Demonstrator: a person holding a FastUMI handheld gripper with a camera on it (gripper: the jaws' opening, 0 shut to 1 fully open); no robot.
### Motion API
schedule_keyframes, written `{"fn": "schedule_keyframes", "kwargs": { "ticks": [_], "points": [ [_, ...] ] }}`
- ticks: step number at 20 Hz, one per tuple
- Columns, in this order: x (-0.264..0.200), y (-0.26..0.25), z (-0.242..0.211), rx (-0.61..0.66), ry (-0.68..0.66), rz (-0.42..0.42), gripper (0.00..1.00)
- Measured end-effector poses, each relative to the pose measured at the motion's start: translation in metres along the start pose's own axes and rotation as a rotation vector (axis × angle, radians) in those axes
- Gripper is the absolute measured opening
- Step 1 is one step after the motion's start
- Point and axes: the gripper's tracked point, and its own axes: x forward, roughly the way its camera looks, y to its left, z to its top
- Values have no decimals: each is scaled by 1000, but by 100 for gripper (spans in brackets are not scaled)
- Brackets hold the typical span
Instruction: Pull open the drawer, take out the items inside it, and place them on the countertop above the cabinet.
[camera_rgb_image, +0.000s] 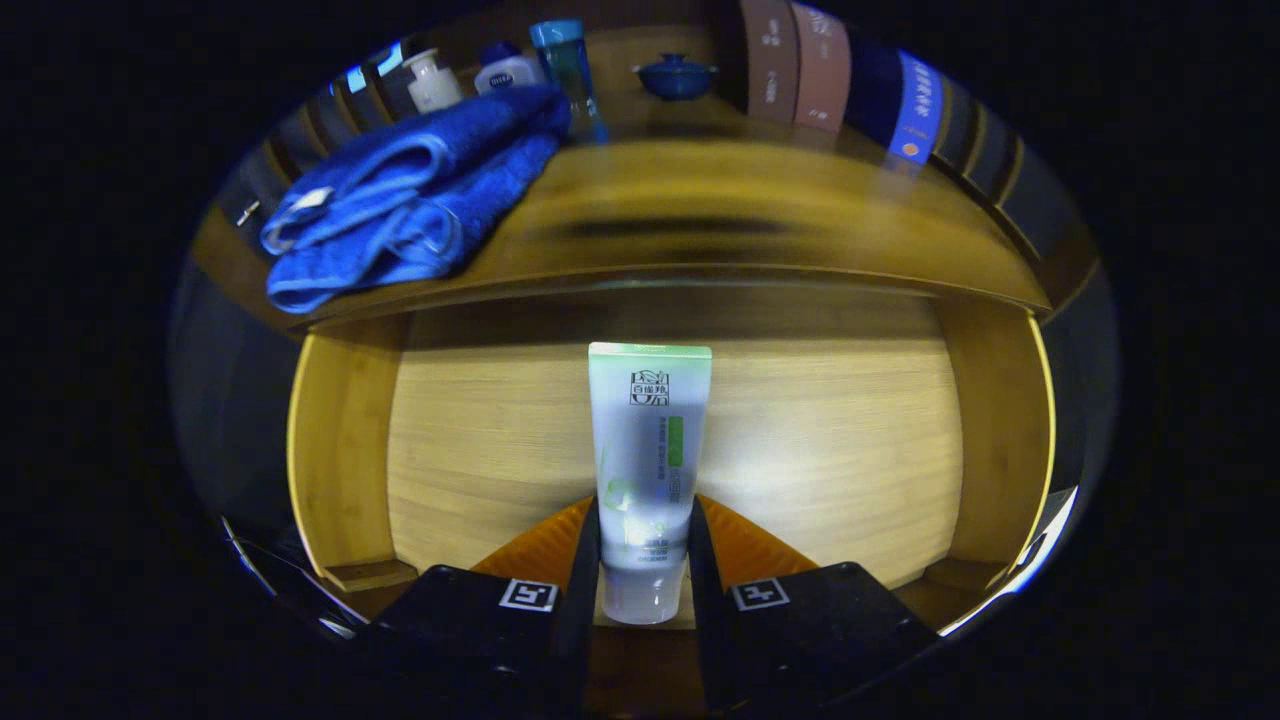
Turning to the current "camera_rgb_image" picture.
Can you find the reddish brown book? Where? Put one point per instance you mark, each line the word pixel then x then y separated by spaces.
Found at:
pixel 822 80

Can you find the wooden drawer with black knob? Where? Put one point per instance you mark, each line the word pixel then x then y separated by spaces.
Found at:
pixel 820 450

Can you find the white bottle with blue cap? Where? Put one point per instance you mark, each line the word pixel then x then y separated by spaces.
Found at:
pixel 507 75

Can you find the wooden countertop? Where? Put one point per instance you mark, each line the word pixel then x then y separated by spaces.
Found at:
pixel 750 170

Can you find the folded blue towel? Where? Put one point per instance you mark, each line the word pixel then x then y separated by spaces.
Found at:
pixel 400 200

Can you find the blue lidded teacup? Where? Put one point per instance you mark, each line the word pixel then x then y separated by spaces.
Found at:
pixel 677 80

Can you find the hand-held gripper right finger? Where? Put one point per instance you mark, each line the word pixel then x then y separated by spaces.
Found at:
pixel 702 570

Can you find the cream pump bottle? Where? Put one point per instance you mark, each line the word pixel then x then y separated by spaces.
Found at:
pixel 435 92

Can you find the clear teal bottle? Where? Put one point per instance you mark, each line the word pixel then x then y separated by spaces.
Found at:
pixel 565 60

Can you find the blue book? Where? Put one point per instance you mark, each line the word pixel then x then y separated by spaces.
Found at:
pixel 915 110

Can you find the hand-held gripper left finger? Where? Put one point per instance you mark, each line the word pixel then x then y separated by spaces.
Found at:
pixel 583 560

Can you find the dark brown book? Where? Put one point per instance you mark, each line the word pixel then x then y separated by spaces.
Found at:
pixel 770 70

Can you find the white squeeze tube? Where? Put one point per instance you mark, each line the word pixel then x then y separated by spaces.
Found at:
pixel 650 430

